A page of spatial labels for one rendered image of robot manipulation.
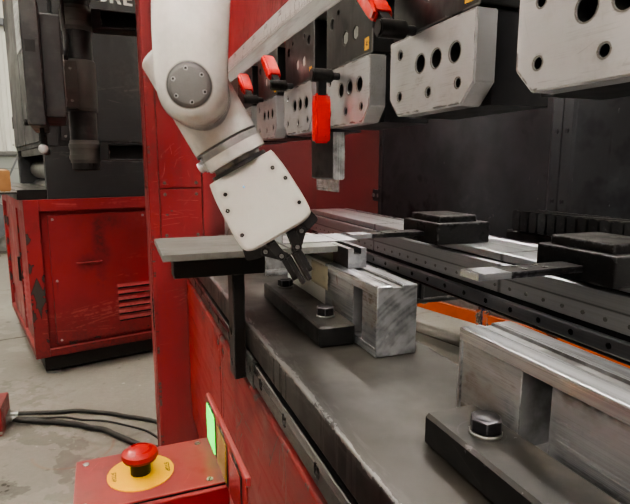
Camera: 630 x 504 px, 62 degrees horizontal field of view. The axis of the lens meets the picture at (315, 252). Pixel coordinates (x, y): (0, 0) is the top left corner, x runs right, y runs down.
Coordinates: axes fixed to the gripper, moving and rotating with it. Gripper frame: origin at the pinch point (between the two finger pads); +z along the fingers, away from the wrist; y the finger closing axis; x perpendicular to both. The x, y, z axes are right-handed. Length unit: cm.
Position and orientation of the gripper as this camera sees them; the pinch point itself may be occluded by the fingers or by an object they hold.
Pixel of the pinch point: (298, 267)
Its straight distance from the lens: 69.9
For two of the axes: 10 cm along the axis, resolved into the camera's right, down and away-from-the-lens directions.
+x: -1.5, -1.3, 9.8
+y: 8.6, -5.0, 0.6
